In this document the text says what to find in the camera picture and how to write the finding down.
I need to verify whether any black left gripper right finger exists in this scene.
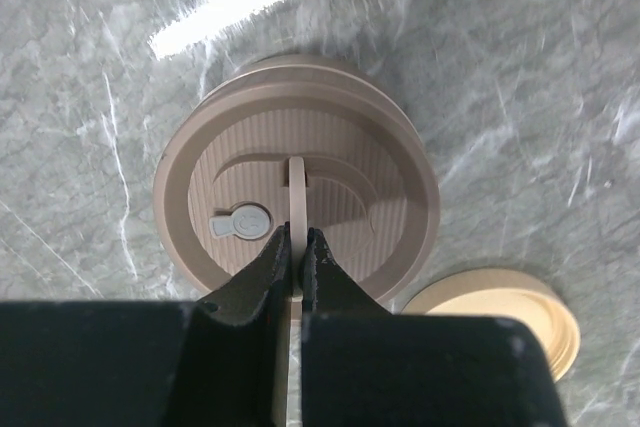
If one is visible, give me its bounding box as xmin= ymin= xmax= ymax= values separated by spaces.
xmin=299 ymin=229 xmax=566 ymax=426

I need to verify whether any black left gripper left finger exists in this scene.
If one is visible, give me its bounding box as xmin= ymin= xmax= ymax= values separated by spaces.
xmin=1 ymin=226 xmax=291 ymax=426

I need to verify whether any cream round lid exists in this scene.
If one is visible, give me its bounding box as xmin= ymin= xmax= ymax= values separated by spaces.
xmin=403 ymin=268 xmax=581 ymax=381

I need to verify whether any brown round lid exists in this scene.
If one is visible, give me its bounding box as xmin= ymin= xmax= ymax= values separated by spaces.
xmin=151 ymin=52 xmax=441 ymax=313

